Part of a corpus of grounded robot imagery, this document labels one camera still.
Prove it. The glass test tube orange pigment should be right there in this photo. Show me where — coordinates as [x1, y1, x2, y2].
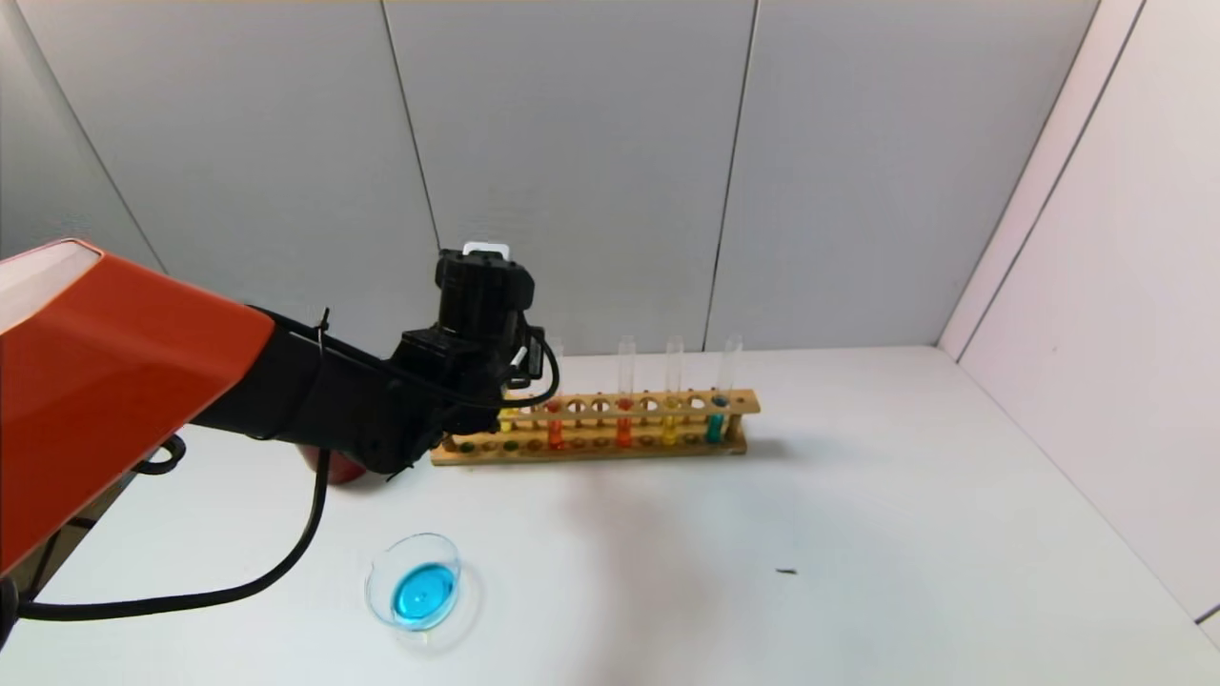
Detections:
[615, 333, 638, 450]
[543, 339, 566, 452]

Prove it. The wooden test tube rack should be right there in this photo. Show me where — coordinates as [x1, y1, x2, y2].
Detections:
[434, 389, 762, 467]

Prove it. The glass test tube teal pigment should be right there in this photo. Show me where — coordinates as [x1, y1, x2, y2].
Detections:
[703, 333, 744, 446]

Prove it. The dark red plastic cup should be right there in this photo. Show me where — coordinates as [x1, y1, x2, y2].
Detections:
[298, 440, 371, 487]

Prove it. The clear glass dish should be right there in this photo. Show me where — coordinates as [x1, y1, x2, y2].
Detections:
[365, 532, 470, 637]

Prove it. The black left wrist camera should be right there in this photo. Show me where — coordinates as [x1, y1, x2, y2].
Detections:
[434, 241, 537, 336]

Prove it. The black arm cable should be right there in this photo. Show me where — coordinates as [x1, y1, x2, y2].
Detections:
[14, 305, 561, 620]

